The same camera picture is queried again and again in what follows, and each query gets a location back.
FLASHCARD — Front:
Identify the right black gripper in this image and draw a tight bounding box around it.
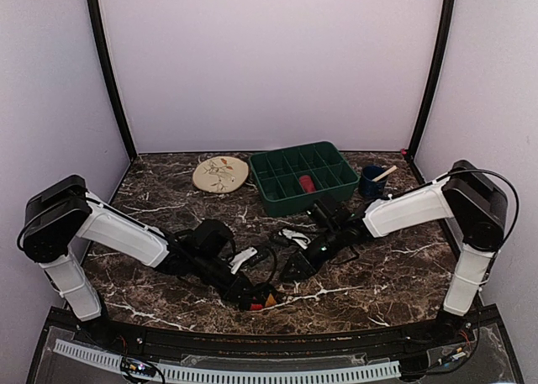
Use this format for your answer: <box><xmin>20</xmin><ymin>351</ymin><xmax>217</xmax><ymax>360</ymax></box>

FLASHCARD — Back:
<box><xmin>279</xmin><ymin>224</ymin><xmax>345</xmax><ymax>281</ymax></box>

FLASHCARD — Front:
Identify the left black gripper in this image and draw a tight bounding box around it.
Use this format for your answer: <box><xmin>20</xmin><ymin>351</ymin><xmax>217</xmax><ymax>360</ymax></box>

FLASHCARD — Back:
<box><xmin>192</xmin><ymin>253</ymin><xmax>261</xmax><ymax>305</ymax></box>

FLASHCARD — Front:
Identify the maroon purple striped sock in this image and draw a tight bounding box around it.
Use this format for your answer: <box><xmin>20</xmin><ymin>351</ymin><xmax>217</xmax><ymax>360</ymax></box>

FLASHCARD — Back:
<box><xmin>298</xmin><ymin>175</ymin><xmax>317</xmax><ymax>193</ymax></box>

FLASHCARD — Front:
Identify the black orange argyle sock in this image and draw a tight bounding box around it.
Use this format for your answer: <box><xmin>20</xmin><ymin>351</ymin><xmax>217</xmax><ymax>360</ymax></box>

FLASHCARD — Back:
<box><xmin>249</xmin><ymin>284</ymin><xmax>282</xmax><ymax>311</ymax></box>

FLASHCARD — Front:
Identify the green compartment tray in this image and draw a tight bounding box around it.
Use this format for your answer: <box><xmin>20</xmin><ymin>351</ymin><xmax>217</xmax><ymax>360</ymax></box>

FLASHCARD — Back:
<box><xmin>249</xmin><ymin>141</ymin><xmax>360</xmax><ymax>218</ymax></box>

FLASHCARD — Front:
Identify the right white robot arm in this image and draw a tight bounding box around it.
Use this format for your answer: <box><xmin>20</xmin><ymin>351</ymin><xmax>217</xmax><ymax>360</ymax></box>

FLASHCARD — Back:
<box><xmin>280</xmin><ymin>160</ymin><xmax>514</xmax><ymax>345</ymax></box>

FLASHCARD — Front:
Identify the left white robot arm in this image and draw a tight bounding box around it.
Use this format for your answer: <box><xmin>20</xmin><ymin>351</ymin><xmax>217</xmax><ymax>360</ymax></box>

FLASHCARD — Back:
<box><xmin>17</xmin><ymin>175</ymin><xmax>264</xmax><ymax>347</ymax></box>

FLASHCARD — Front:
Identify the dark blue mug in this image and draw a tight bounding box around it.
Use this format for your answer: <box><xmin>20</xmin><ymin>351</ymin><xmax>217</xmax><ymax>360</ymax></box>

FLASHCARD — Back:
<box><xmin>358</xmin><ymin>165</ymin><xmax>388</xmax><ymax>199</ymax></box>

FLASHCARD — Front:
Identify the beige floral plate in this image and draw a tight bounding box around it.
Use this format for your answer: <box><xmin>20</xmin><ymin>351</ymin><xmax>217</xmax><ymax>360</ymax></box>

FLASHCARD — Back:
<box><xmin>193</xmin><ymin>155</ymin><xmax>250</xmax><ymax>194</ymax></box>

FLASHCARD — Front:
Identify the wooden stick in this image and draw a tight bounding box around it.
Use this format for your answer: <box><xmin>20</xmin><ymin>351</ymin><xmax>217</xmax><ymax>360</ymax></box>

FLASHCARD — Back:
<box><xmin>372</xmin><ymin>166</ymin><xmax>398</xmax><ymax>182</ymax></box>

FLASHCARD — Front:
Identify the small circuit board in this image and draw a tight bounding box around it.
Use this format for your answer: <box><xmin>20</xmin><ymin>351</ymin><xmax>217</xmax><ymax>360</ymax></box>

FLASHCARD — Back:
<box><xmin>119</xmin><ymin>357</ymin><xmax>157</xmax><ymax>379</ymax></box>

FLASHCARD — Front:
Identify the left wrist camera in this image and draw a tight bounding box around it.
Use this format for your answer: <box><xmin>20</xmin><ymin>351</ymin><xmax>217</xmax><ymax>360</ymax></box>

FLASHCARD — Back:
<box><xmin>229</xmin><ymin>247</ymin><xmax>257</xmax><ymax>274</ymax></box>

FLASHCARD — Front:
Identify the white slotted cable duct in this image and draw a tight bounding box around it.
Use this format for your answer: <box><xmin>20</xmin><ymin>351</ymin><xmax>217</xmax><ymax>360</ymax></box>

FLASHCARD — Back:
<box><xmin>53</xmin><ymin>339</ymin><xmax>401</xmax><ymax>383</ymax></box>

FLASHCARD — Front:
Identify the black front rail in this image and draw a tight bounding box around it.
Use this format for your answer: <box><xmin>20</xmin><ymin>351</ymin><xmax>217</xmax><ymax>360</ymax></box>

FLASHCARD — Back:
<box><xmin>45</xmin><ymin>308</ymin><xmax>501</xmax><ymax>364</ymax></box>

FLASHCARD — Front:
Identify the right black frame post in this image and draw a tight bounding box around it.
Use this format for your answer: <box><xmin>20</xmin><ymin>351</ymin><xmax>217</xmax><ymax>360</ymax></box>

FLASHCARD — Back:
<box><xmin>406</xmin><ymin>0</ymin><xmax>456</xmax><ymax>162</ymax></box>

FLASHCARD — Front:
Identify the black frame post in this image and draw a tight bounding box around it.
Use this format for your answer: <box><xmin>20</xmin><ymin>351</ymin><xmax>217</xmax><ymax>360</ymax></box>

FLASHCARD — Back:
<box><xmin>86</xmin><ymin>0</ymin><xmax>138</xmax><ymax>162</ymax></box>
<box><xmin>406</xmin><ymin>0</ymin><xmax>456</xmax><ymax>162</ymax></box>

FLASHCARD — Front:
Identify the left black frame post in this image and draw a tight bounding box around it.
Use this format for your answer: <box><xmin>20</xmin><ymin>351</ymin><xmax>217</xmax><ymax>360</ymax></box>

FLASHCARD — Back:
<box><xmin>86</xmin><ymin>0</ymin><xmax>138</xmax><ymax>162</ymax></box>

